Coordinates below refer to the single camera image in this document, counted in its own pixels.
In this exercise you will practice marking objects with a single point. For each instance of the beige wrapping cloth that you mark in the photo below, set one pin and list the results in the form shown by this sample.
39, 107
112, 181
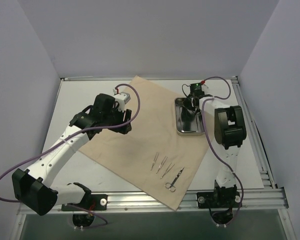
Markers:
122, 162

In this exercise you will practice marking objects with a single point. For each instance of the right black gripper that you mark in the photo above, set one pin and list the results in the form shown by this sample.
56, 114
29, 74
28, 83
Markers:
193, 101

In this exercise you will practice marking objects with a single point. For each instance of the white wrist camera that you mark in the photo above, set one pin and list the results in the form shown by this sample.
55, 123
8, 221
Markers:
121, 97
205, 88

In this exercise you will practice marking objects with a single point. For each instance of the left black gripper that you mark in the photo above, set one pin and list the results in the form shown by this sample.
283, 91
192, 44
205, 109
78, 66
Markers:
126, 119

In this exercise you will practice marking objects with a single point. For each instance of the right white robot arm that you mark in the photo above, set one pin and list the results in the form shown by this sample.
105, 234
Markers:
229, 133

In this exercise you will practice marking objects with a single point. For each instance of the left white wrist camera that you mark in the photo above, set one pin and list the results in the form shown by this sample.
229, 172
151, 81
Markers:
121, 97

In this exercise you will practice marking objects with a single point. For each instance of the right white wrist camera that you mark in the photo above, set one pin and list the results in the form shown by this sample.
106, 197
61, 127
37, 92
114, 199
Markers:
205, 88

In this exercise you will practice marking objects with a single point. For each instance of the aluminium back rail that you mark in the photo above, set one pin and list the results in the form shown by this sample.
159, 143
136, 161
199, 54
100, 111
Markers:
94, 78

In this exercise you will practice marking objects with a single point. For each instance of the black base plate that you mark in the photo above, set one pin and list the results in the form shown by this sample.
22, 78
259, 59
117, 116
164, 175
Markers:
210, 200
97, 201

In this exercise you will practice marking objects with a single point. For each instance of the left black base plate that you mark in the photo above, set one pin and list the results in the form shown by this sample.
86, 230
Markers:
97, 201

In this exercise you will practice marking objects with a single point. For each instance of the steel instrument tray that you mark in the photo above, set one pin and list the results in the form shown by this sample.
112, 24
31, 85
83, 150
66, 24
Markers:
188, 118

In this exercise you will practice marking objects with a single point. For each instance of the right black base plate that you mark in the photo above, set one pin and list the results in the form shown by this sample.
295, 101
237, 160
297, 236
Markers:
210, 200

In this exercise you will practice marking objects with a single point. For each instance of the aluminium front rail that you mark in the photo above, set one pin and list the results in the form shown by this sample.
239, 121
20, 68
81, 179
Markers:
138, 201

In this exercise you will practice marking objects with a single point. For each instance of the steel surgical scissors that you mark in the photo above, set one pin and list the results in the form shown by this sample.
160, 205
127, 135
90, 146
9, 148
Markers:
171, 185

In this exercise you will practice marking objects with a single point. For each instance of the steel tweezers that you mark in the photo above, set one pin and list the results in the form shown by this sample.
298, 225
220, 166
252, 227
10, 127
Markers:
161, 164
169, 168
154, 160

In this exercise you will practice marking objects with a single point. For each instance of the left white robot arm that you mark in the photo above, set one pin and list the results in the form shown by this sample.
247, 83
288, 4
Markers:
33, 186

